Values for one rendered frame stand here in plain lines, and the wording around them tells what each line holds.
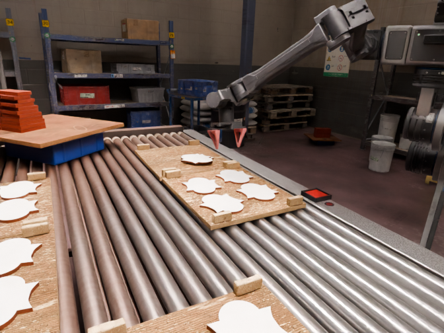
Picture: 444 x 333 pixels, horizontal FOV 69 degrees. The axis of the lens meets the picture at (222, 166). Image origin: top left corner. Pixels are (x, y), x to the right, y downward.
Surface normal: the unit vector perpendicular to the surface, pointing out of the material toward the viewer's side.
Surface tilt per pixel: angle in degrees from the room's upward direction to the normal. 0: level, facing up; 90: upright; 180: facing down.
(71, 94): 90
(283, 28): 90
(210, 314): 0
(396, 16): 90
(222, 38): 90
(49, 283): 0
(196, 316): 0
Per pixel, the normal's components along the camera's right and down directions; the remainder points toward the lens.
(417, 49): -0.62, 0.22
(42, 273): 0.04, -0.95
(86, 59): 0.65, 0.29
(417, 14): -0.86, 0.14
